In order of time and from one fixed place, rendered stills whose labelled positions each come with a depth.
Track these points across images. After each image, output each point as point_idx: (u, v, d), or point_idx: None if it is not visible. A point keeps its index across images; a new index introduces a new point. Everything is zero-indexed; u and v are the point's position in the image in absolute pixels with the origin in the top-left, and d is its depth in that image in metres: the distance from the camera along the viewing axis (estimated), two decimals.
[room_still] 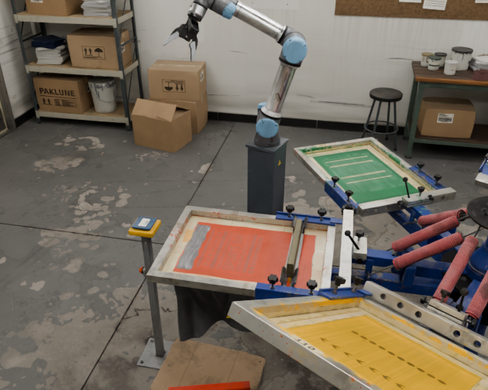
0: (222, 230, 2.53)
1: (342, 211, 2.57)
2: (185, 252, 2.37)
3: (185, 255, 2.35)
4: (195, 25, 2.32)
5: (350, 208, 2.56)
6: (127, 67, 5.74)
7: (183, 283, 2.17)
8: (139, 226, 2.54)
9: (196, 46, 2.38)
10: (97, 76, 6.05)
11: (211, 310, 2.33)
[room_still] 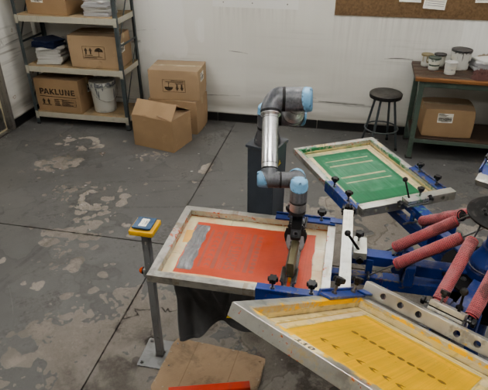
0: (222, 230, 2.53)
1: (342, 211, 2.57)
2: (185, 252, 2.37)
3: (185, 255, 2.35)
4: (297, 227, 2.20)
5: (350, 208, 2.56)
6: (127, 67, 5.74)
7: (183, 283, 2.17)
8: (139, 226, 2.54)
9: (304, 240, 2.27)
10: (97, 76, 6.05)
11: (211, 310, 2.33)
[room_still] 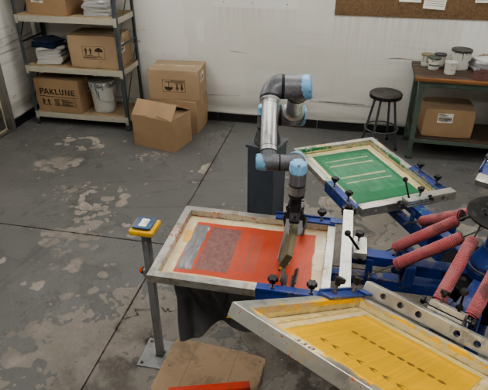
0: (222, 230, 2.53)
1: (342, 211, 2.57)
2: (185, 252, 2.37)
3: (185, 255, 2.35)
4: (296, 210, 2.16)
5: (350, 208, 2.56)
6: (127, 67, 5.74)
7: (183, 283, 2.17)
8: (139, 226, 2.54)
9: (303, 224, 2.23)
10: (97, 76, 6.05)
11: (211, 310, 2.33)
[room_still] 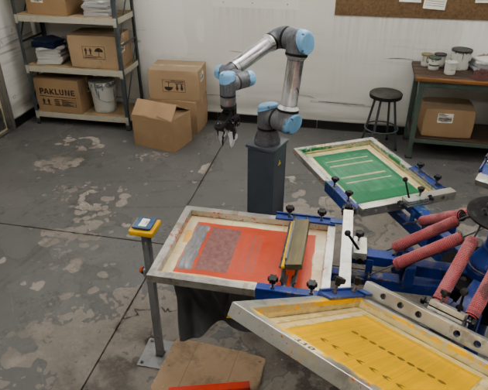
0: (222, 230, 2.53)
1: (342, 211, 2.57)
2: (185, 252, 2.37)
3: (185, 255, 2.35)
4: (222, 119, 2.34)
5: (350, 208, 2.56)
6: (127, 67, 5.74)
7: (183, 283, 2.17)
8: (139, 226, 2.54)
9: (233, 136, 2.40)
10: (97, 76, 6.05)
11: (211, 310, 2.33)
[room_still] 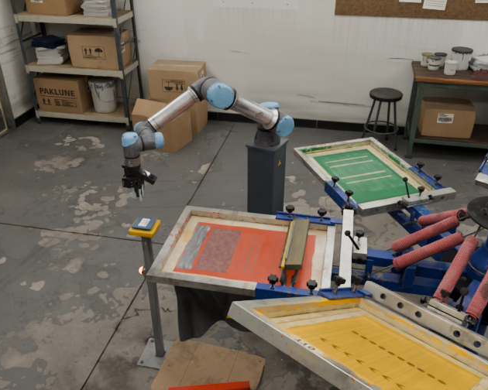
0: (222, 230, 2.53)
1: (342, 211, 2.57)
2: (185, 252, 2.37)
3: (185, 255, 2.35)
4: (147, 173, 2.43)
5: (350, 208, 2.56)
6: (127, 67, 5.74)
7: (183, 283, 2.17)
8: (139, 226, 2.54)
9: (143, 187, 2.51)
10: (97, 76, 6.05)
11: (211, 310, 2.33)
